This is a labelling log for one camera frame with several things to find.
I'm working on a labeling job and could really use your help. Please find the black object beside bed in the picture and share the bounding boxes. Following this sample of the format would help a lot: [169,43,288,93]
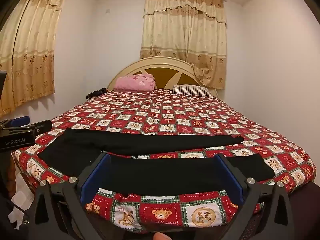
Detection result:
[86,88,108,100]

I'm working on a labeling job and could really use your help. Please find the person's right hand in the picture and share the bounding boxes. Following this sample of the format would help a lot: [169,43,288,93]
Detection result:
[153,232,172,240]

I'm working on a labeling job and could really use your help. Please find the pink folded blanket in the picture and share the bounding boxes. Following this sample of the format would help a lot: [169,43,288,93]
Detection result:
[114,74,156,92]

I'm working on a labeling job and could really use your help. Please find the cream wooden headboard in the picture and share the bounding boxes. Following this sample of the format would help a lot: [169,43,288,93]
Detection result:
[107,56,220,98]

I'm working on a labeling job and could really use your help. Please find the dark maroon bed base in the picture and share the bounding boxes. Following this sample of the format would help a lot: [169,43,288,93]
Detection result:
[289,182,319,239]

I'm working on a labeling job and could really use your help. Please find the striped pillow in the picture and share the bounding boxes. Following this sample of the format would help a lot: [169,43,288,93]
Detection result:
[170,85,213,98]

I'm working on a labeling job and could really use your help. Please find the red patchwork bear bedsheet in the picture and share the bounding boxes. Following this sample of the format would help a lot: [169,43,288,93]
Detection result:
[14,89,316,232]

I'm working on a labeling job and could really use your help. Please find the black pants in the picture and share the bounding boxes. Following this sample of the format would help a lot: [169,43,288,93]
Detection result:
[37,127,276,197]

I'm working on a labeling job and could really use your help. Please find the beige curtain on side wall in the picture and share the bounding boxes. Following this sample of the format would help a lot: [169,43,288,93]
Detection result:
[1,0,64,116]

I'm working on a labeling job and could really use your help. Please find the beige curtain behind headboard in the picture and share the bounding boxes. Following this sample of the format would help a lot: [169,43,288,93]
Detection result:
[140,0,227,89]

